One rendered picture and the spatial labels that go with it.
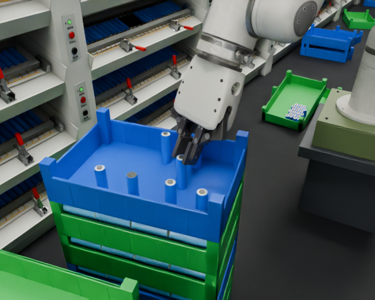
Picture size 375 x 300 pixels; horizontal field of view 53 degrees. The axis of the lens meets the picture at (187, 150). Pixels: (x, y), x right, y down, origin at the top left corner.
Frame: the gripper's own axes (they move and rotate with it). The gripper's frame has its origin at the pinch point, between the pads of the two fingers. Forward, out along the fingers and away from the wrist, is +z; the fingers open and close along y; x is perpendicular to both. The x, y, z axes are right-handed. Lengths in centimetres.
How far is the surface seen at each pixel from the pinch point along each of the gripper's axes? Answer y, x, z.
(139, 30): 68, -36, -14
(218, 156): 0.9, -10.7, 1.6
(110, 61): 60, -23, -2
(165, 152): 6.9, -2.7, 3.8
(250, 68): 85, -131, -14
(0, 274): 10.2, 21.5, 27.6
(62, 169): 14.7, 12.5, 11.0
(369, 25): 91, -272, -74
